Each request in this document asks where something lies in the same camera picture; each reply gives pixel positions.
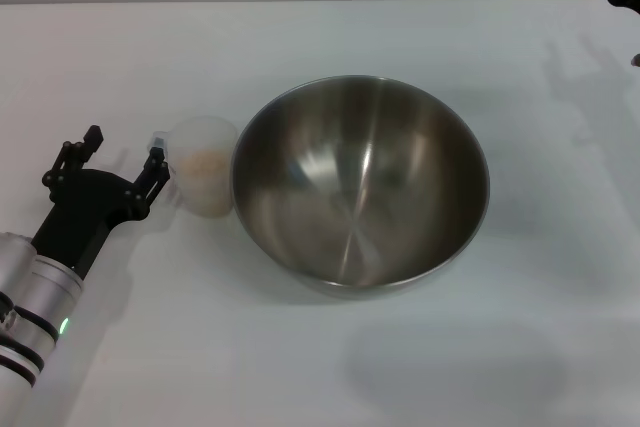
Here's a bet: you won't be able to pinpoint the stainless steel bowl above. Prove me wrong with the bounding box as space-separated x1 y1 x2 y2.
229 75 491 301

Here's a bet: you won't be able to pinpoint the white rice grains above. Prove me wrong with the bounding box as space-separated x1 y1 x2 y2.
177 149 235 218

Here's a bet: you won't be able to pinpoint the clear plastic measuring cup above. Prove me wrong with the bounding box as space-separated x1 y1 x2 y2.
149 116 240 220

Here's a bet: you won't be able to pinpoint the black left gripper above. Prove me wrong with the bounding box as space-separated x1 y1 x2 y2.
32 125 172 278

